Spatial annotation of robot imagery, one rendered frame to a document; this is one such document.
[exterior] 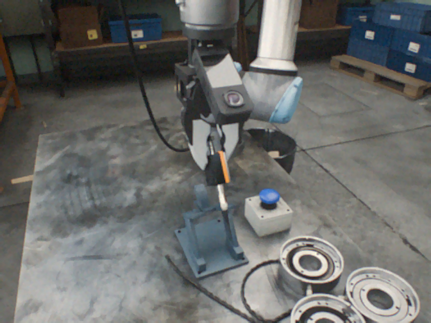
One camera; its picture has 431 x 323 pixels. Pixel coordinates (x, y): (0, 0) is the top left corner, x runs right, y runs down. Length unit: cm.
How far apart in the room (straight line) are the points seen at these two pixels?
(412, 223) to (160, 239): 171
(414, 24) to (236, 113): 387
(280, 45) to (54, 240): 63
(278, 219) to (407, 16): 372
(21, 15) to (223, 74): 372
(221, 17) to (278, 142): 156
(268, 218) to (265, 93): 31
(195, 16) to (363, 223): 179
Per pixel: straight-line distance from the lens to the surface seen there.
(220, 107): 42
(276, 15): 87
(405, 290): 66
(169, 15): 443
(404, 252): 202
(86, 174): 94
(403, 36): 429
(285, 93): 84
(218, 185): 55
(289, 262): 64
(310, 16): 458
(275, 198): 70
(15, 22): 413
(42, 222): 82
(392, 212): 226
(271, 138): 199
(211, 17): 46
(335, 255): 66
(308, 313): 58
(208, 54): 48
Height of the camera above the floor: 129
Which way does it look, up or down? 31 degrees down
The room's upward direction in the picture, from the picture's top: straight up
